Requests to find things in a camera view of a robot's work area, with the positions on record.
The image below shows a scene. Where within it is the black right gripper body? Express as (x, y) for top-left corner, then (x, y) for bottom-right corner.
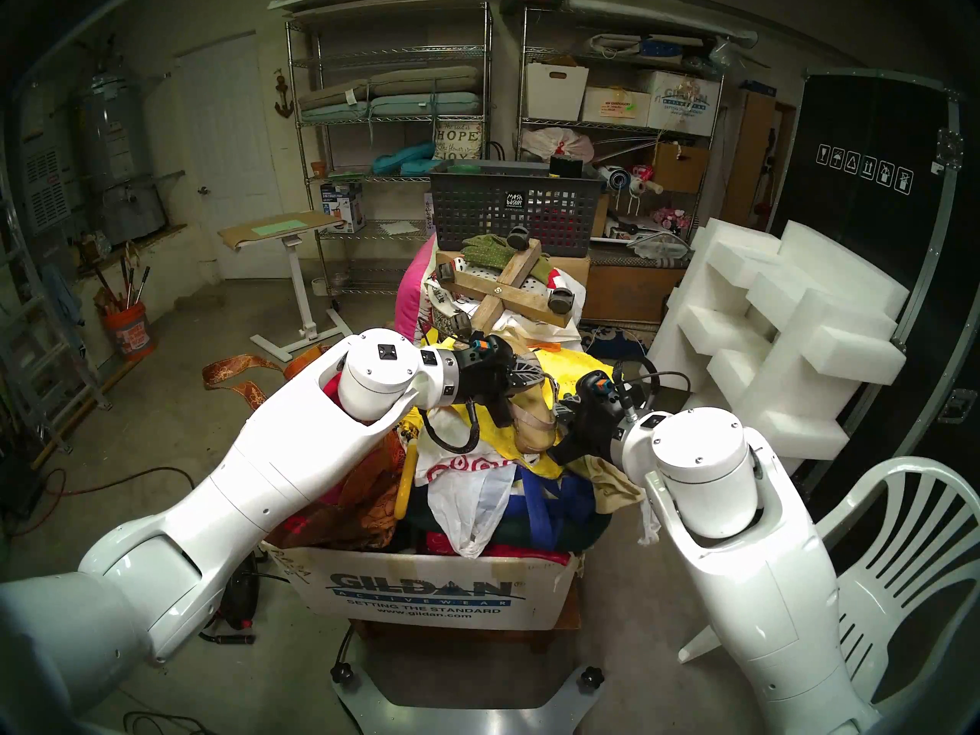
(547, 389), (627, 468)

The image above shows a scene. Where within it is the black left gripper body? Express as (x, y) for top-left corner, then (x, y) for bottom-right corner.
(459, 351), (529, 430)

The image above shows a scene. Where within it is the tan flower strap sandal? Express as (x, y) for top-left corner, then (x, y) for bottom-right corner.
(511, 362), (558, 452)

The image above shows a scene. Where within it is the yellow towel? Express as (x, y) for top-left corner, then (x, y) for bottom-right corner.
(417, 343), (613, 478)

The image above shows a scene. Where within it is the wooden cross caster dolly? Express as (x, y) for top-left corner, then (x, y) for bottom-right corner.
(435, 224), (580, 338)

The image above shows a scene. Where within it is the blue white patterned cloth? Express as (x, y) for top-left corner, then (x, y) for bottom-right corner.
(578, 324), (652, 359)

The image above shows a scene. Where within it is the pink white pillow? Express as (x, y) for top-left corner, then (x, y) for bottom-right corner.
(396, 234), (439, 340)

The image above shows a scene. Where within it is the brown wooden chest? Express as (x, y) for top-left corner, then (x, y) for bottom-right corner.
(582, 247), (690, 325)

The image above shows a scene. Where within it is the green knit glove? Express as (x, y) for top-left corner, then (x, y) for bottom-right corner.
(461, 233), (556, 283)

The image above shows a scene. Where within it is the white red-target plastic bag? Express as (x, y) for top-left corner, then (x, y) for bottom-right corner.
(417, 435), (521, 560)

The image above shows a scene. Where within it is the red fabric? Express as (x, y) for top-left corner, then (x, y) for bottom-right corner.
(425, 531), (583, 564)

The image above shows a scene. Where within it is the dark plastic mesh basket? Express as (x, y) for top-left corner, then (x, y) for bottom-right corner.
(429, 159), (606, 258)

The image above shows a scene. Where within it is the large Gildan activewear carton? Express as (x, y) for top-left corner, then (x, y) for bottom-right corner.
(264, 538), (586, 632)

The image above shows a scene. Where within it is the white overbed table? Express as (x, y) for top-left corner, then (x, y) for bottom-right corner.
(218, 210), (354, 362)

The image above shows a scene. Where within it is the white foam packing insert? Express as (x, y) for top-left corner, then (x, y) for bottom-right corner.
(647, 217), (908, 505)

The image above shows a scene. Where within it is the pale plastic shelf bag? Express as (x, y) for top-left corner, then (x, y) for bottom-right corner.
(521, 126), (596, 164)

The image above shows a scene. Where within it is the blue white product box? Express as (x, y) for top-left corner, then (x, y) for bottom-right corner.
(319, 181), (366, 234)

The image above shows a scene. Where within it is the teal blue cushion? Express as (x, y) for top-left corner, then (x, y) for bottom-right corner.
(371, 142), (449, 175)

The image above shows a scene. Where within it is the Hope print pillow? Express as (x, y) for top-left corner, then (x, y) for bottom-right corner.
(433, 121), (485, 162)

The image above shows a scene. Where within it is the orange patterned ribbon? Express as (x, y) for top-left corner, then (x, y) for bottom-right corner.
(202, 354), (307, 413)

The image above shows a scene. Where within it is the white labelled cardboard box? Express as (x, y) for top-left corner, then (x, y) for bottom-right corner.
(582, 87), (652, 128)

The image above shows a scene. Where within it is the mint seat cushion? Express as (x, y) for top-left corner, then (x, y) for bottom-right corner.
(300, 93), (485, 122)

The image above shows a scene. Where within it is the brown wooden cabinet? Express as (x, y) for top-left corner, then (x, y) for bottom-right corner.
(724, 90), (797, 233)

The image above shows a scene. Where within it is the tan seat cushion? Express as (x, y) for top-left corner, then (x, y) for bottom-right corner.
(297, 66), (483, 110)

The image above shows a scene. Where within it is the small white Gildan box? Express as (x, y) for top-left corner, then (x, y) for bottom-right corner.
(647, 70), (722, 137)

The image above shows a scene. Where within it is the white plastic chair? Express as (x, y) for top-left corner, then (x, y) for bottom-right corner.
(678, 456), (980, 704)

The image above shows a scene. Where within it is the white panel door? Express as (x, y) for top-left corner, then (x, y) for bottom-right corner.
(172, 33), (284, 279)

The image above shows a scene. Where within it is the orange plastic bucket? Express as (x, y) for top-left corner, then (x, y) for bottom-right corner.
(103, 301), (156, 359)

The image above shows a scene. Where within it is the black flight case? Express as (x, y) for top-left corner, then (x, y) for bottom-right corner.
(766, 67), (967, 474)

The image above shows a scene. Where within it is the grey water heater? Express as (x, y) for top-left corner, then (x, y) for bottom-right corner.
(73, 71), (168, 244)

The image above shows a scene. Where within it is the aluminium ladder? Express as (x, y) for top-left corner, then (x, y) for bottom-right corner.
(0, 198), (108, 451)

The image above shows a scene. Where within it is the grey furnace unit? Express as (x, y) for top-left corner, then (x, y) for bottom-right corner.
(19, 140), (70, 233)

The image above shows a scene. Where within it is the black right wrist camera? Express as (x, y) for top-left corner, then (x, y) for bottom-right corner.
(578, 368), (625, 405)

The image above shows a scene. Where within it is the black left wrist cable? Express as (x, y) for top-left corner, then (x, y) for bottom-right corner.
(421, 404), (483, 455)

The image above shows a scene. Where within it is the yellow plastic handle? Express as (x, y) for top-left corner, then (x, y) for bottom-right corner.
(394, 427), (418, 521)

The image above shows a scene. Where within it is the chrome wire shelf rack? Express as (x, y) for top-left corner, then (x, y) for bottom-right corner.
(285, 0), (493, 296)
(517, 5), (724, 233)

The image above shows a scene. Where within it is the white handled storage bin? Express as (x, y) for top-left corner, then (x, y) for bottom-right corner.
(526, 62), (590, 122)

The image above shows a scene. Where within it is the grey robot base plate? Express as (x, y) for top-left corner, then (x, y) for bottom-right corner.
(331, 642), (606, 735)

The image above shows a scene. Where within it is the red black cord reel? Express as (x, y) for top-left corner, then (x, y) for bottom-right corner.
(203, 565), (265, 646)

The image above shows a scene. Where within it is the red floor cord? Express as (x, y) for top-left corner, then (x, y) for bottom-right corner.
(11, 465), (192, 535)

